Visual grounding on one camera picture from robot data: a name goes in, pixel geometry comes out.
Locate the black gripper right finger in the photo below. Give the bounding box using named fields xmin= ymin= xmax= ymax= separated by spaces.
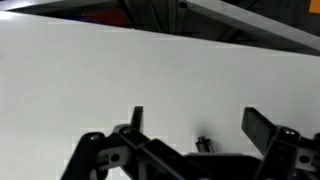
xmin=241 ymin=107 xmax=320 ymax=180

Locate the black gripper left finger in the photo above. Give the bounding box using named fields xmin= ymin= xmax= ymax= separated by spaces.
xmin=60 ymin=106 xmax=214 ymax=180

